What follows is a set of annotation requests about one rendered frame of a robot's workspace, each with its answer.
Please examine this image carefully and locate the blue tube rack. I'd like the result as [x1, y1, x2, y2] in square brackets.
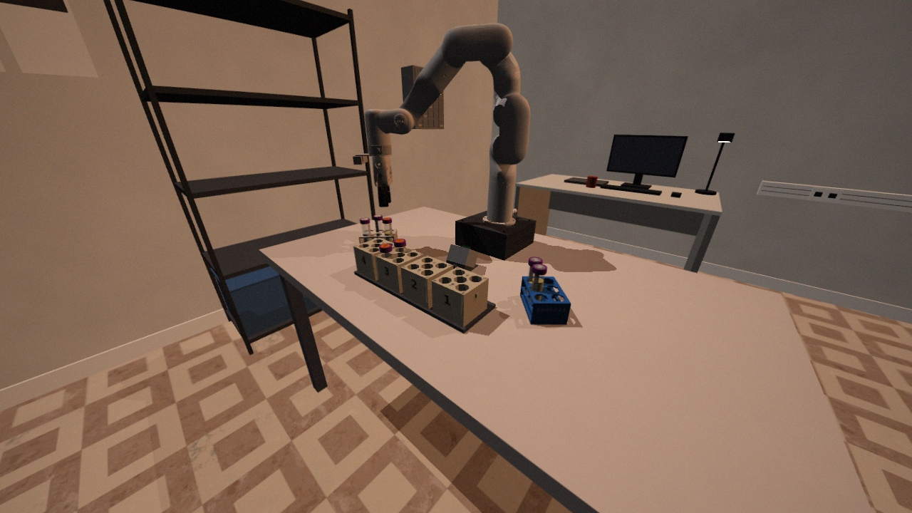
[520, 276, 571, 325]

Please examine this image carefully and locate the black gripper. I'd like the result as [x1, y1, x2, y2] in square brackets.
[372, 154, 393, 207]

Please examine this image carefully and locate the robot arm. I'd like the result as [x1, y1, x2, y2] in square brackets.
[353, 24, 530, 227]

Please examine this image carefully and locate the beige bucket adapter with holes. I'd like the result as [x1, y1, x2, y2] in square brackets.
[432, 267, 489, 328]
[401, 256, 453, 309]
[375, 248, 424, 294]
[353, 238, 395, 281]

